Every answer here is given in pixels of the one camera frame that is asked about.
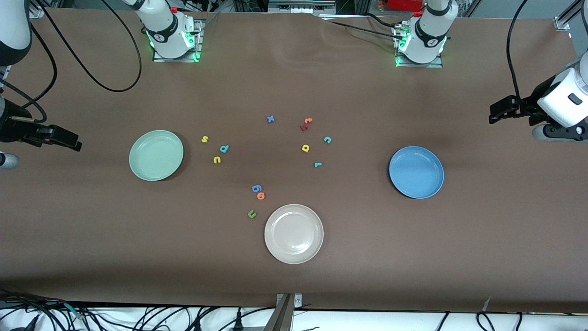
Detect pale green plate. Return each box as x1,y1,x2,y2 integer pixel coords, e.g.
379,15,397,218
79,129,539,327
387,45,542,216
129,130,184,182

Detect grey metal device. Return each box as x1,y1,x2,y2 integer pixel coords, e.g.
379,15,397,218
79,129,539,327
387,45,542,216
269,0,336,14

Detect short black right arm cable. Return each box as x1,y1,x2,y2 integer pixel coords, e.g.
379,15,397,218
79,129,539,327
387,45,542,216
0,23,58,122

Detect red box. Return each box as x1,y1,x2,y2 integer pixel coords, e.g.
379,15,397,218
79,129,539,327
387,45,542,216
388,0,425,12

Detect metal table edge bracket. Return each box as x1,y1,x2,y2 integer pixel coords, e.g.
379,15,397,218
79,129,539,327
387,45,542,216
264,293,304,331

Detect beige plate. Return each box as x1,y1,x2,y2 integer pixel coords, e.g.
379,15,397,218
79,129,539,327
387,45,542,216
264,204,324,265

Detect black cable on tabletop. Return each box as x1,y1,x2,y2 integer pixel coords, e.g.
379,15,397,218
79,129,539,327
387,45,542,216
319,13,407,42

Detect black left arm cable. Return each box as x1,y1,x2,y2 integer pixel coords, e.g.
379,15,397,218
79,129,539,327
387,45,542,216
506,0,530,104

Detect aluminium frame corner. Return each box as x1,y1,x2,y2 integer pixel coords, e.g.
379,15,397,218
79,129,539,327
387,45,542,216
554,0,588,32

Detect blue plate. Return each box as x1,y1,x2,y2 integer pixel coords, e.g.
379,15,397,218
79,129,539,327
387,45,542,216
389,146,445,200

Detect black floor cable tangle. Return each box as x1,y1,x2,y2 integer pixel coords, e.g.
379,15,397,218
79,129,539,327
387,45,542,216
0,289,99,331

